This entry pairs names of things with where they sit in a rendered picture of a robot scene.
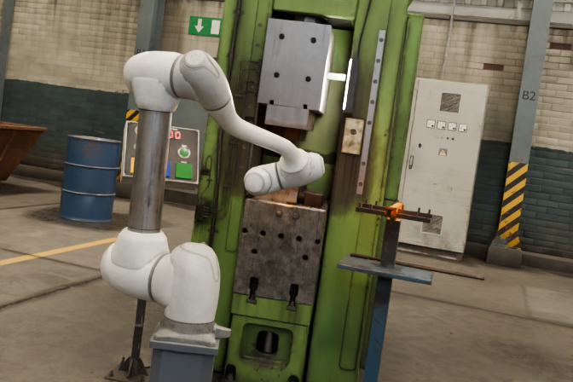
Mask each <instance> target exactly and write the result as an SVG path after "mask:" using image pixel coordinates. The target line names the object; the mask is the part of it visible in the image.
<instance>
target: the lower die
mask: <svg viewBox="0 0 573 382"><path fill-rule="evenodd" d="M300 189H301V187H297V188H287V189H282V190H280V191H276V192H274V193H271V194H267V195H262V196H255V199H260V200H270V201H276V202H282V203H286V202H287V201H291V202H296V203H298V202H299V201H300V199H299V198H298V195H299V192H300ZM272 198H273V200H272Z"/></svg>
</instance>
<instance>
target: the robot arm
mask: <svg viewBox="0 0 573 382"><path fill-rule="evenodd" d="M123 74H124V83H125V84H126V86H127V88H128V89H129V90H130V91H131V92H133V96H134V98H135V103H136V106H137V107H138V108H140V109H139V118H138V126H137V135H136V151H135V160H134V169H133V177H132V186H131V195H130V211H129V220H128V227H126V228H125V229H123V230H122V231H121V232H120V233H119V235H118V239H117V240H116V242H115V243H113V244H112V245H110V247H108V249H106V251H105V252H104V254H103V256H102V259H101V276H102V278H103V279H104V281H105V282H106V283H107V284H108V285H109V286H110V287H112V288H114V289H115V290H117V291H118V292H121V293H123V294H125V295H128V296H130V297H133V298H139V299H141V300H146V301H151V302H156V303H158V304H159V305H161V306H162V307H165V313H164V317H163V319H162V320H161V322H160V327H159V331H158V332H157V333H155V334H154V336H153V339H154V340H156V341H168V342H176V343H183V344H197V345H203V346H206V347H215V346H216V340H215V339H221V338H230V334H231V329H230V328H226V327H221V326H218V325H217V324H216V323H215V315H216V311H217V304H218V298H219V290H220V268H219V263H218V260H217V255H216V253H215V252H214V251H213V250H212V249H211V248H210V247H209V246H206V245H202V244H199V243H193V242H188V243H184V244H181V245H179V246H177V247H176V248H175V249H174V250H173V251H172V253H171V254H170V250H169V247H168V243H167V238H166V236H165V234H164V233H163V231H162V230H160V225H161V218H162V209H163V201H164V192H165V177H166V168H167V160H168V152H169V143H170V135H171V120H172V112H175V111H176V109H177V107H178V104H179V102H180V100H181V99H187V100H190V101H195V102H199V103H200V105H201V106H202V107H203V108H204V109H205V110H206V111H207V112H208V113H209V114H210V115H211V116H212V118H213V119H214V120H215V121H216V122H217V123H218V125H219V126H220V127H221V128H222V129H224V130H225V131H226V132H228V133H229V134H230V135H232V136H235V137H237V138H239V139H241V140H243V141H246V142H250V143H252V144H255V145H258V146H260V147H262V148H267V149H269V150H272V151H274V152H277V153H279V154H280V155H281V158H280V161H279V162H275V163H272V164H267V165H260V166H258V167H254V168H252V169H250V170H249V171H248V172H247V173H246V175H245V177H244V184H245V187H246V191H247V192H248V193H249V194H252V195H254V196H262V195H267V194H271V193H274V192H276V191H280V190H282V189H287V188H297V187H301V186H304V185H307V184H310V183H312V182H315V181H317V180H318V179H320V178H321V177H322V176H323V174H324V173H325V168H324V163H323V158H322V157H321V156H320V155H319V154H317V153H307V152H305V151H304V150H302V149H300V148H296V147H295V146H294V145H293V144H292V143H291V142H289V141H288V140H287V139H285V138H283V137H281V136H277V135H276V134H273V133H271V132H269V131H266V130H264V129H262V128H259V127H257V126H256V125H253V124H250V123H248V122H246V121H245V120H243V119H241V118H240V117H239V116H238V115H237V114H236V112H235V110H234V103H233V98H232V94H231V91H230V88H229V83H228V81H227V79H226V77H225V76H224V74H223V71H222V69H221V68H220V66H219V65H218V64H217V63H216V61H215V60H214V59H213V58H212V57H211V56H210V55H208V54H207V53H206V52H204V51H202V50H198V49H196V50H191V51H189V52H188V53H186V54H185V55H182V54H178V53H175V52H166V51H148V52H144V53H140V54H138V55H134V56H132V57H131V58H130V59H129V60H128V61H127V62H126V64H125V66H124V73H123Z"/></svg>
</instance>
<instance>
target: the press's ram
mask: <svg viewBox="0 0 573 382"><path fill-rule="evenodd" d="M335 40H336V39H335V36H334V33H333V28H332V26H330V25H323V24H316V23H309V22H302V21H294V20H281V19H273V18H268V25H267V32H266V38H265V45H264V51H263V63H262V70H261V76H260V83H259V89H258V101H257V103H260V104H263V105H265V106H267V104H270V105H277V106H283V107H295V108H302V109H309V110H310V111H312V112H314V113H319V114H325V113H326V107H327V96H328V89H329V83H330V79H332V80H339V81H344V80H345V74H338V73H332V72H331V71H332V64H333V52H334V46H335Z"/></svg>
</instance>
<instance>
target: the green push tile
mask: <svg viewBox="0 0 573 382"><path fill-rule="evenodd" d="M175 178H181V179H188V180H191V179H192V165H191V164H183V163H176V172H175Z"/></svg>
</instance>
